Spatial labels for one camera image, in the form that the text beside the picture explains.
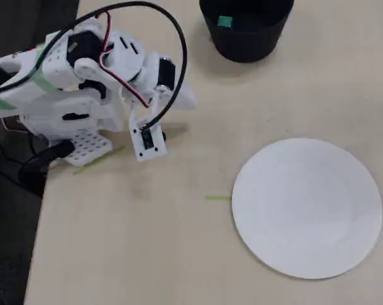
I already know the green tape band on arm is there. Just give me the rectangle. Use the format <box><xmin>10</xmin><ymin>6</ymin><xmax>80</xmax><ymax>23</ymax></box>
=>
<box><xmin>32</xmin><ymin>44</ymin><xmax>60</xmax><ymax>93</ymax></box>
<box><xmin>0</xmin><ymin>90</ymin><xmax>17</xmax><ymax>112</ymax></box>

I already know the long green tape strip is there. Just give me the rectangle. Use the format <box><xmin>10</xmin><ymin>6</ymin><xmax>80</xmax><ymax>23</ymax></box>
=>
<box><xmin>72</xmin><ymin>146</ymin><xmax>128</xmax><ymax>175</ymax></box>

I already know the red and white wire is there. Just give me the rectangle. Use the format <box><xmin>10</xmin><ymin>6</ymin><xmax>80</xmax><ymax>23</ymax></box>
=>
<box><xmin>98</xmin><ymin>11</ymin><xmax>152</xmax><ymax>109</ymax></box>

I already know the white paper plate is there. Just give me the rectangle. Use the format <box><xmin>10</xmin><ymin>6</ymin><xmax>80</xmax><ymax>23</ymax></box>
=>
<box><xmin>231</xmin><ymin>137</ymin><xmax>383</xmax><ymax>280</ymax></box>

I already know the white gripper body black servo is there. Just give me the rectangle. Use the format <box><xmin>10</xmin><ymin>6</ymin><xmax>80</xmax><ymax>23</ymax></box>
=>
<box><xmin>136</xmin><ymin>53</ymin><xmax>178</xmax><ymax>97</ymax></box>

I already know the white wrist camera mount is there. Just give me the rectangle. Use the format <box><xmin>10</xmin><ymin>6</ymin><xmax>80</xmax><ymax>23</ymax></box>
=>
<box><xmin>128</xmin><ymin>114</ymin><xmax>169</xmax><ymax>163</ymax></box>

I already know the black table clamp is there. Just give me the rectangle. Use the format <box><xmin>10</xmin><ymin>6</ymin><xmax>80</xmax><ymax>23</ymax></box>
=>
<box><xmin>18</xmin><ymin>139</ymin><xmax>76</xmax><ymax>184</ymax></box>

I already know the black bin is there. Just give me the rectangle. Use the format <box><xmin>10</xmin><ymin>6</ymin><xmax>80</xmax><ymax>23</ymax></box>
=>
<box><xmin>199</xmin><ymin>0</ymin><xmax>295</xmax><ymax>64</ymax></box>

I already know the thin black cable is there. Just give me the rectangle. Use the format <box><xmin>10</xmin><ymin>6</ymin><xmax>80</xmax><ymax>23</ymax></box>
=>
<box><xmin>0</xmin><ymin>130</ymin><xmax>51</xmax><ymax>191</ymax></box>

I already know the white perforated base plate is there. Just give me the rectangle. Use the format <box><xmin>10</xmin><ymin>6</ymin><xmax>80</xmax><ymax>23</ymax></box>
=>
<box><xmin>56</xmin><ymin>130</ymin><xmax>114</xmax><ymax>168</ymax></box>

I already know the thick black cable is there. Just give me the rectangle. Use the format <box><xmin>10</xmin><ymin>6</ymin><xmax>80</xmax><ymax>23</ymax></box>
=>
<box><xmin>0</xmin><ymin>0</ymin><xmax>189</xmax><ymax>130</ymax></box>

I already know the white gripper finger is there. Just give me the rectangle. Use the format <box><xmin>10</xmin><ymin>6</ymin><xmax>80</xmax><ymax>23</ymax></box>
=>
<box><xmin>171</xmin><ymin>85</ymin><xmax>198</xmax><ymax>111</ymax></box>

